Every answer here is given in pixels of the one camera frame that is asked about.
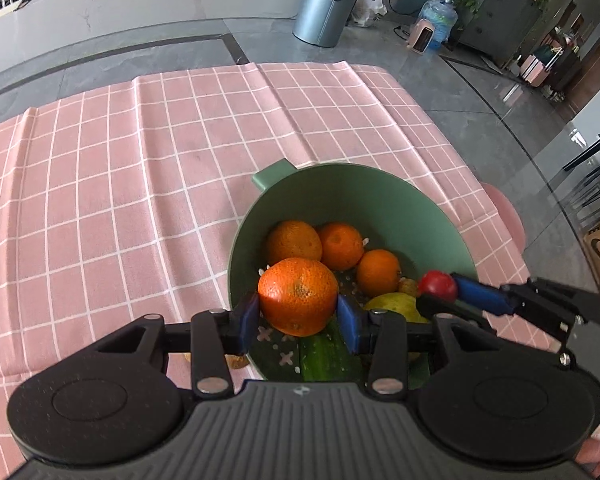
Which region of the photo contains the orange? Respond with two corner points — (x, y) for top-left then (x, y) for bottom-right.
(258, 258), (339, 337)
(317, 222), (364, 272)
(264, 220), (323, 266)
(356, 249), (401, 298)

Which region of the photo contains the grey metal trash bin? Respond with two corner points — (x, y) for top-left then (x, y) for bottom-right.
(292, 0), (356, 48)

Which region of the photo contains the yellow green pear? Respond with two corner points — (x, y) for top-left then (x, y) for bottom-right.
(364, 292), (428, 324)

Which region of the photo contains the brown kiwi fruit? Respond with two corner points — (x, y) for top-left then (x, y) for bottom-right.
(225, 354), (250, 370)
(398, 278), (420, 298)

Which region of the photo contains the white marble tv bench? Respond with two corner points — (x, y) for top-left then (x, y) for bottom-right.
(0, 0), (302, 73)

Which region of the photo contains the white plastic bag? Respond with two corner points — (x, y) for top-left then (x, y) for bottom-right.
(351, 0), (387, 28)

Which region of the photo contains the dark green cucumber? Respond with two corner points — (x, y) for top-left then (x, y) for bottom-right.
(299, 316), (362, 382)

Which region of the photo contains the dark grey cabinet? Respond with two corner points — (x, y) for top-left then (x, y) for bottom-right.
(455, 0), (541, 67)

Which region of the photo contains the red tomato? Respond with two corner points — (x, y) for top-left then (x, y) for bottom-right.
(417, 270), (457, 304)

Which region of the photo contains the blue water jug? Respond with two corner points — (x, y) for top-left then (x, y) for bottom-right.
(418, 0), (458, 50)

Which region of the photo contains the pink small heater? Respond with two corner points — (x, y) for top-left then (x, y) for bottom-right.
(407, 18), (434, 54)

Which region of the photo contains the green plastic bowl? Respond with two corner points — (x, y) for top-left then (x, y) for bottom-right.
(228, 159), (478, 382)

